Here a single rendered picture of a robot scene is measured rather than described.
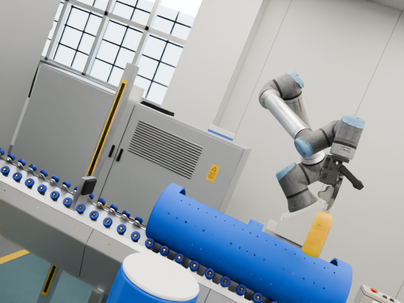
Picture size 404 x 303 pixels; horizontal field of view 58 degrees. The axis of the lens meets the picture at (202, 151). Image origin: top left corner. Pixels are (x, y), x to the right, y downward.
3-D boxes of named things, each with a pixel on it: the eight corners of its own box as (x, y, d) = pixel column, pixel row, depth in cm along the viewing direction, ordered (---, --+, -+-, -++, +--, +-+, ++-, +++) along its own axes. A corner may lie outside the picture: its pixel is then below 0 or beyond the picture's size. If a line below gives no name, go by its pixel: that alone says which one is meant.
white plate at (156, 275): (112, 275, 113) (111, 278, 113) (196, 310, 112) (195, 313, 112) (134, 244, 140) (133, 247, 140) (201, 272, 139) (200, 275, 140)
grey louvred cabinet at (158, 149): (30, 192, 422) (73, 73, 408) (196, 279, 373) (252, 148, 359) (-8, 198, 370) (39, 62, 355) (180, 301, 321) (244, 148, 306)
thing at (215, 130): (208, 131, 343) (211, 124, 342) (232, 141, 341) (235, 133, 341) (207, 132, 331) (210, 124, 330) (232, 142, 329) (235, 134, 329)
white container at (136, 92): (129, 98, 370) (134, 84, 369) (142, 103, 367) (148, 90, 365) (122, 95, 355) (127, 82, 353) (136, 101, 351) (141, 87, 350)
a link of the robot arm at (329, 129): (316, 127, 162) (324, 127, 150) (341, 116, 161) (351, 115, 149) (325, 146, 162) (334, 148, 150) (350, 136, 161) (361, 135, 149)
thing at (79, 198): (81, 202, 190) (91, 175, 189) (88, 206, 190) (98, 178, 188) (70, 206, 181) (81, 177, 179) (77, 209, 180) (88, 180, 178)
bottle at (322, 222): (304, 248, 151) (321, 206, 150) (320, 257, 147) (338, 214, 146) (299, 249, 145) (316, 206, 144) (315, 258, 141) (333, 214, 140)
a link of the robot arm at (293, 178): (284, 196, 240) (272, 172, 242) (308, 185, 239) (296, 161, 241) (287, 197, 225) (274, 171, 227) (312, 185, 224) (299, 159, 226)
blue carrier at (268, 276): (158, 231, 190) (179, 181, 189) (321, 312, 173) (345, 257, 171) (137, 243, 162) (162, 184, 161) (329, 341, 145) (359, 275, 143)
